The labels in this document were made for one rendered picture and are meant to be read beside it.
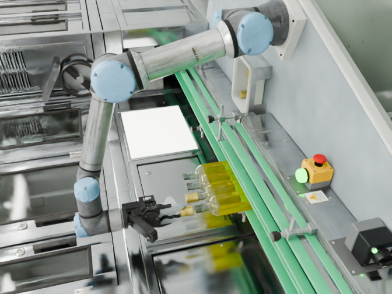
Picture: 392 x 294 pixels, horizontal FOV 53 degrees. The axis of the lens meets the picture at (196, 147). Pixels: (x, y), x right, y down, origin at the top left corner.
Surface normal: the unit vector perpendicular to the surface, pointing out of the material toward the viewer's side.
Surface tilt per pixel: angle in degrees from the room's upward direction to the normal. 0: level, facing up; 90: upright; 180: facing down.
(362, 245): 0
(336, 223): 90
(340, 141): 0
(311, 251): 90
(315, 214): 90
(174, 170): 90
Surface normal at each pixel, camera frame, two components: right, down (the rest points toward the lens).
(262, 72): 0.26, 0.59
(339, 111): -0.96, 0.15
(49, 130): 0.02, -0.80
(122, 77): 0.13, 0.42
